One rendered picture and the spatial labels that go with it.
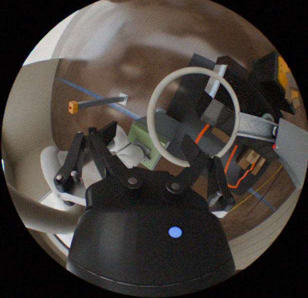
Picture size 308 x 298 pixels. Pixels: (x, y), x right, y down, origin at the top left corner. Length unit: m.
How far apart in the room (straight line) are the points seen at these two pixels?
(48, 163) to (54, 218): 0.29
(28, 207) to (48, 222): 0.04
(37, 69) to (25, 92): 1.15
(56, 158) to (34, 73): 5.74
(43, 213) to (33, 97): 6.14
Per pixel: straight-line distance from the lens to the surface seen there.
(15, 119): 6.51
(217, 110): 0.95
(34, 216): 0.19
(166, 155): 0.50
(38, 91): 6.24
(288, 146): 0.72
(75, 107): 1.35
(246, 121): 0.68
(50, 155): 0.48
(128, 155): 0.85
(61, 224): 0.23
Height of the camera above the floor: 1.69
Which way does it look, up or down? 59 degrees down
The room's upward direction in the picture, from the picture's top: 137 degrees counter-clockwise
